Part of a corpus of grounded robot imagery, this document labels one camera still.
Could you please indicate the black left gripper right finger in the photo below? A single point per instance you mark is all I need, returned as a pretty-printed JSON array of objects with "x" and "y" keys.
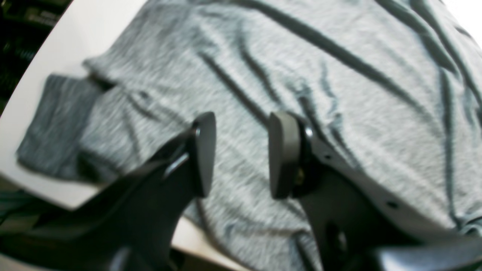
[{"x": 357, "y": 224}]

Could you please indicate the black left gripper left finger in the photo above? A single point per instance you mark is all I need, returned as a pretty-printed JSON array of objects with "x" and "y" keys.
[{"x": 128, "y": 226}]

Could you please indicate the grey t-shirt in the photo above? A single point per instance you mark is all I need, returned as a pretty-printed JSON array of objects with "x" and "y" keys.
[{"x": 393, "y": 85}]

